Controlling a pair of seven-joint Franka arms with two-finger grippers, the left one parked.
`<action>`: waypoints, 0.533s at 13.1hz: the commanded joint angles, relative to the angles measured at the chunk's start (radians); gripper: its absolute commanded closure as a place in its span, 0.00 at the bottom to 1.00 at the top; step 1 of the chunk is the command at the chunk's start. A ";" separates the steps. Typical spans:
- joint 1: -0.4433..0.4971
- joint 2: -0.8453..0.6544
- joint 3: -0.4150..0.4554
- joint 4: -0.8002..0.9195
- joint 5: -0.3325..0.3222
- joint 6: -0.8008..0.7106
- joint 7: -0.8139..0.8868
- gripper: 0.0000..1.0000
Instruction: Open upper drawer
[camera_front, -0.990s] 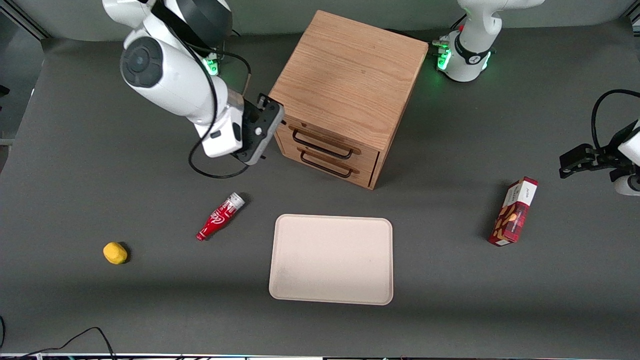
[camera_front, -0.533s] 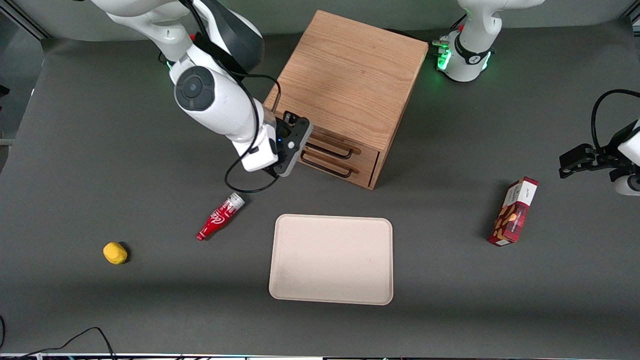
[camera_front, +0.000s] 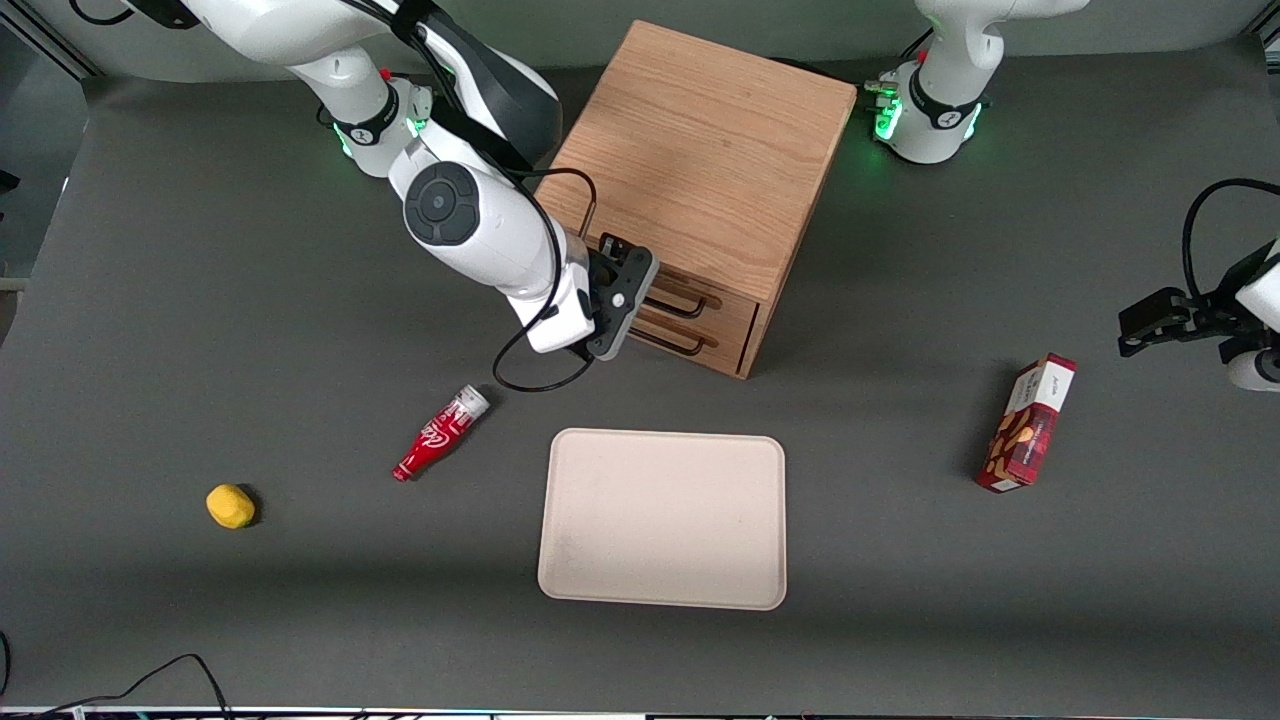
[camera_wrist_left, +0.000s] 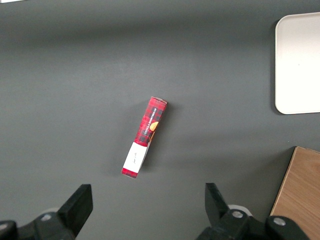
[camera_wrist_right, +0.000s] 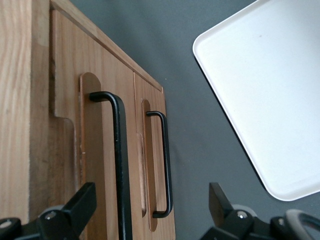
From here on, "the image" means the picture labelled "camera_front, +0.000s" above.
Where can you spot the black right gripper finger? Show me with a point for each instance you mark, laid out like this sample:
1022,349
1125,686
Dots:
618,247

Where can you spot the wooden two-drawer cabinet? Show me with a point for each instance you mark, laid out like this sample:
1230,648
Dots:
700,150

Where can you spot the aluminium frame rail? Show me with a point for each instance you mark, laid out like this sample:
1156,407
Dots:
1268,38
60,45

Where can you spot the yellow lemon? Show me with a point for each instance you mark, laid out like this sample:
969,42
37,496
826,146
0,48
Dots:
229,506

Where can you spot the red cola bottle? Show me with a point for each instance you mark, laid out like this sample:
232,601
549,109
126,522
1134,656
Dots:
435,440

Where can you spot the beige rectangular tray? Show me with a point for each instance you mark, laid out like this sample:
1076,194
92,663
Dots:
663,520

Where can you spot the red cookie box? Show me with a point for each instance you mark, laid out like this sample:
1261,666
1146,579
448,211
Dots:
1028,425

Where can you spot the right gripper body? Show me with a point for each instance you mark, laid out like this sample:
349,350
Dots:
602,272

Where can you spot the wooden drawer front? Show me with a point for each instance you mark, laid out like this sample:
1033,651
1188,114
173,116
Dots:
740,318
735,352

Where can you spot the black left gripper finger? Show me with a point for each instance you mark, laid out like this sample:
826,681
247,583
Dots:
1160,338
1155,312

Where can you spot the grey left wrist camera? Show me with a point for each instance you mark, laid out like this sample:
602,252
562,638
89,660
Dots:
1255,370

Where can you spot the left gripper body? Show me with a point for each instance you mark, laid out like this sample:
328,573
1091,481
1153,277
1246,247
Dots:
1222,302

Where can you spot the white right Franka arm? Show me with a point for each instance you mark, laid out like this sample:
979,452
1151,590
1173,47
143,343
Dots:
480,220

